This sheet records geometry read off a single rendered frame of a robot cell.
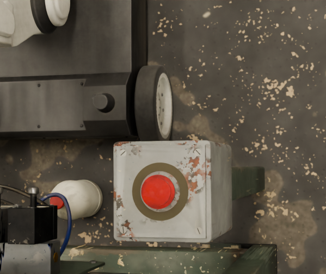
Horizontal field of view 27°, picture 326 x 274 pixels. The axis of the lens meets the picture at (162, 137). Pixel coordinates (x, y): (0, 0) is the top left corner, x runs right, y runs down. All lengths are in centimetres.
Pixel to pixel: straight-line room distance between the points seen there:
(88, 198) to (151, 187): 91
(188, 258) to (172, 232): 78
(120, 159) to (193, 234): 12
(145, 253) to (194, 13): 63
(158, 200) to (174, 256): 80
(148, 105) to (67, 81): 21
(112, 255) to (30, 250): 57
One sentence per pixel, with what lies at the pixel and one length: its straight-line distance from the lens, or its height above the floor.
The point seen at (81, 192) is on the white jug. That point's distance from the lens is 168.
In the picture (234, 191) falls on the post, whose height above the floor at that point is 53.
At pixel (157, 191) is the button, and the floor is 95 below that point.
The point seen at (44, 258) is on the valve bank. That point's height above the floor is 74.
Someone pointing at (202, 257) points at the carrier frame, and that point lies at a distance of 157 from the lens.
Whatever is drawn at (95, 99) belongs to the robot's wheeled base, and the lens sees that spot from 156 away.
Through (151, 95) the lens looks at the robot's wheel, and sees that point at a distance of 157.
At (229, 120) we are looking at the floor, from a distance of 173.
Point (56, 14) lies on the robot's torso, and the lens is 156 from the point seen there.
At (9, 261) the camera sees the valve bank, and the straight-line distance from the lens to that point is 109.
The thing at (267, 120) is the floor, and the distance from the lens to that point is 172.
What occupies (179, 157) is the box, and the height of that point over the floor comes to 93.
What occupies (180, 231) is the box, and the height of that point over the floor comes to 93.
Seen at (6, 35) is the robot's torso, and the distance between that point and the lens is 132.
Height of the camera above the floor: 171
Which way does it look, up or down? 76 degrees down
